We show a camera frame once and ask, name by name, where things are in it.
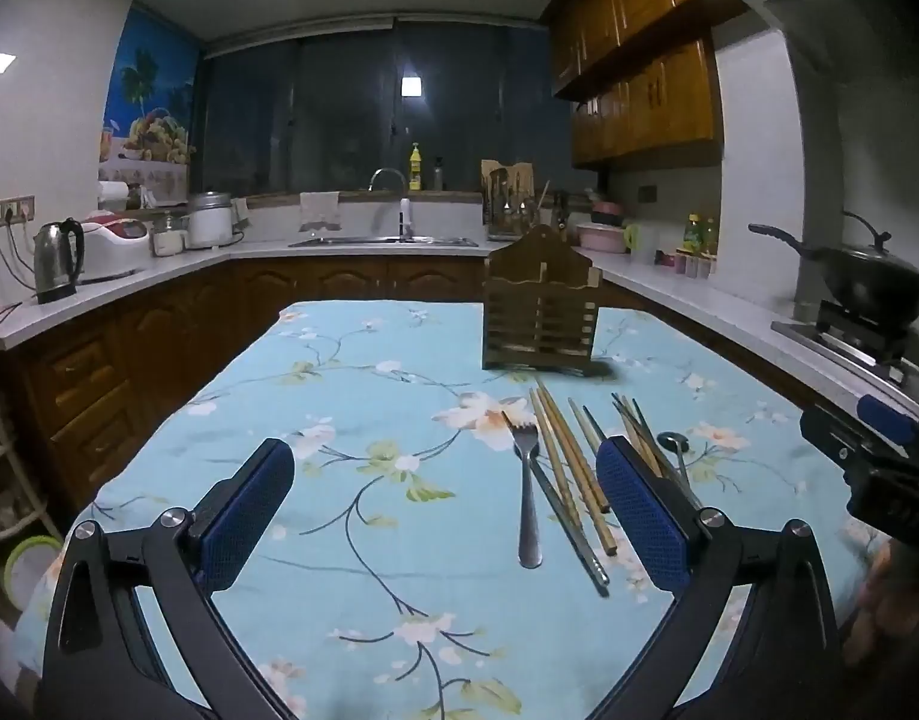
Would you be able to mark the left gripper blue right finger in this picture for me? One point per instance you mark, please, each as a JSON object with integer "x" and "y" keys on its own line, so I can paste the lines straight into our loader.
{"x": 785, "y": 647}

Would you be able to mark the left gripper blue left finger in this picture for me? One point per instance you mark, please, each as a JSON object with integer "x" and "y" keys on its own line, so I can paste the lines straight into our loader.
{"x": 100, "y": 660}

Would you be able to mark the steel chopstick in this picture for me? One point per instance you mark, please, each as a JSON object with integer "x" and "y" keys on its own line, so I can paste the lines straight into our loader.
{"x": 579, "y": 543}

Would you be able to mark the steel spoon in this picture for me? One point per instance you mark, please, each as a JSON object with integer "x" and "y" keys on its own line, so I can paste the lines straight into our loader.
{"x": 678, "y": 445}

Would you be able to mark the wooden chopstick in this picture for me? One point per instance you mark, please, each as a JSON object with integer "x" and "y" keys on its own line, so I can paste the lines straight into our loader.
{"x": 586, "y": 427}
{"x": 561, "y": 479}
{"x": 593, "y": 497}

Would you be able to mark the steel fork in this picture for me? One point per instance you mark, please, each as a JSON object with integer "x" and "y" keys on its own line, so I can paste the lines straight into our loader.
{"x": 525, "y": 445}

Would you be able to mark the kitchen faucet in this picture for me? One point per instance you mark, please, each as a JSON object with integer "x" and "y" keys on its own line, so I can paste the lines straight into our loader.
{"x": 401, "y": 194}

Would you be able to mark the person right hand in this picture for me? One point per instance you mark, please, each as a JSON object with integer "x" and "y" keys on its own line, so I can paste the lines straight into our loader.
{"x": 887, "y": 603}

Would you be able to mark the gas stove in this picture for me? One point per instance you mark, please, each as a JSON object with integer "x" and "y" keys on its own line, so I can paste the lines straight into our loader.
{"x": 885, "y": 358}

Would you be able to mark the black wok with lid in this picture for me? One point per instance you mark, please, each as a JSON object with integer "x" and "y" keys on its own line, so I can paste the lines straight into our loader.
{"x": 867, "y": 281}

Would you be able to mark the lower wooden cabinets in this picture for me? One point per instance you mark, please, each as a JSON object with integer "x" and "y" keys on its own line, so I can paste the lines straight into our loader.
{"x": 85, "y": 395}

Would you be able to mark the wooden cabinets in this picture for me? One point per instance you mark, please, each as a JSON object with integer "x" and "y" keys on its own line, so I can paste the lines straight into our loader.
{"x": 640, "y": 78}
{"x": 85, "y": 395}

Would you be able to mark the yellow oil bottle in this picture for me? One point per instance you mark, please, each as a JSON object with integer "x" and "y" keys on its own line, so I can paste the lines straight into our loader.
{"x": 693, "y": 237}

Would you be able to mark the floral blue tablecloth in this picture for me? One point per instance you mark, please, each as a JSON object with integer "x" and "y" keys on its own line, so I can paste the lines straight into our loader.
{"x": 387, "y": 585}

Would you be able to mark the pink basin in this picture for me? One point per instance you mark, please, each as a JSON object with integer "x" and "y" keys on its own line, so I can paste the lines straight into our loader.
{"x": 602, "y": 238}

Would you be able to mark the wooden utensil holder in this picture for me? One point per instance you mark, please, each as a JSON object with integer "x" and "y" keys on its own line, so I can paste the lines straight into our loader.
{"x": 541, "y": 304}

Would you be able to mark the steel electric kettle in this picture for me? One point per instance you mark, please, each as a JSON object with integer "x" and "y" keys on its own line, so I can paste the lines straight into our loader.
{"x": 58, "y": 258}

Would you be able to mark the white red rice cooker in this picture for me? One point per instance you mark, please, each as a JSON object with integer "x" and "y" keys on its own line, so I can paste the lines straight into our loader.
{"x": 114, "y": 247}

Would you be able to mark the glass jar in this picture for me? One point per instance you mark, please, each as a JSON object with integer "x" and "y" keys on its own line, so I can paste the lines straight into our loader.
{"x": 168, "y": 235}

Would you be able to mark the knife block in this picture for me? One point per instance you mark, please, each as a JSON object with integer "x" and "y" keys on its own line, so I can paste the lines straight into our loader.
{"x": 560, "y": 214}

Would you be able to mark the white pot with lid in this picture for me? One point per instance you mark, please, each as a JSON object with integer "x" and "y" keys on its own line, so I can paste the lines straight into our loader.
{"x": 209, "y": 222}

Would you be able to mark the paper towel roll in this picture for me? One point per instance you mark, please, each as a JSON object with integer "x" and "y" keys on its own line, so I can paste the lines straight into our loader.
{"x": 112, "y": 192}

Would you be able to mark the dish drying rack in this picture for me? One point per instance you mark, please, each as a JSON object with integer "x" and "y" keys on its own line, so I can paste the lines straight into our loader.
{"x": 510, "y": 200}

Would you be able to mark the hanging dish cloth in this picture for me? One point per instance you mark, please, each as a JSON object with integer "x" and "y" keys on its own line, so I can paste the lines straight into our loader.
{"x": 319, "y": 211}

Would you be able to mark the steel sink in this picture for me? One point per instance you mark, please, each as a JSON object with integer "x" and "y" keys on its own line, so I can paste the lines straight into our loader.
{"x": 425, "y": 241}

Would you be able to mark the upper wooden cabinets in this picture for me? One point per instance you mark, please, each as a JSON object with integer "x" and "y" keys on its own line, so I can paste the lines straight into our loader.
{"x": 640, "y": 78}

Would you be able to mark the tropical fruit poster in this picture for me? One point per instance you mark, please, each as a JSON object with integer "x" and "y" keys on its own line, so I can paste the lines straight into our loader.
{"x": 145, "y": 136}

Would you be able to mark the yellow detergent bottle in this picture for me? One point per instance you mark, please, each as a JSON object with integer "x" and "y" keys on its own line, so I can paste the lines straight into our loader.
{"x": 415, "y": 168}

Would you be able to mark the dark window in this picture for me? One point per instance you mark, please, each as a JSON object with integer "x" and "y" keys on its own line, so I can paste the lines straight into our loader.
{"x": 322, "y": 113}

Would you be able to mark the wall power outlet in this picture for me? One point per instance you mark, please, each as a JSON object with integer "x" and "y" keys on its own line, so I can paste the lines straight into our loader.
{"x": 17, "y": 210}

